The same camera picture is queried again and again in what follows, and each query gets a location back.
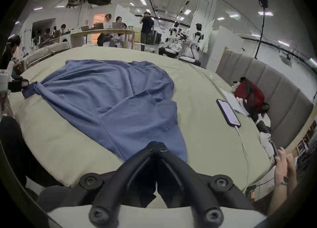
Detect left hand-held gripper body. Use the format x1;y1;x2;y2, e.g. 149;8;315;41
0;61;15;96

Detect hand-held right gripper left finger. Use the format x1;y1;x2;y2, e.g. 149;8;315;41
77;141;159;226

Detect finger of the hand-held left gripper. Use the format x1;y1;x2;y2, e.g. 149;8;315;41
9;76;30;93

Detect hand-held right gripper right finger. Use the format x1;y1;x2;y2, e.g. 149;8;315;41
157;142;253;226

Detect blue shirt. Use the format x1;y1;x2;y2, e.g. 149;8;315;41
22;59;188;162

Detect group of people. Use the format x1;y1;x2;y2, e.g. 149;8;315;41
35;24;71;46

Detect black smartphone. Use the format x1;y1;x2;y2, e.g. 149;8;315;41
216;99;242;128

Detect white papers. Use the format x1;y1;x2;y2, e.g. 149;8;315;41
220;88;249;117

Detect wooden table with laptops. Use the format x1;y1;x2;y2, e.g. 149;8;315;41
70;22;136;49

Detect red bag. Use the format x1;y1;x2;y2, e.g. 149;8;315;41
234;77;266;113

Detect grey padded headboard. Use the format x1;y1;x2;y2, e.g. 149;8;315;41
215;48;314;149

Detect white and black robot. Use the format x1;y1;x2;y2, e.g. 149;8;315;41
158;21;185;57
179;23;206;67

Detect white charging cable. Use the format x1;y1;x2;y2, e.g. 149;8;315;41
234;125;253;189

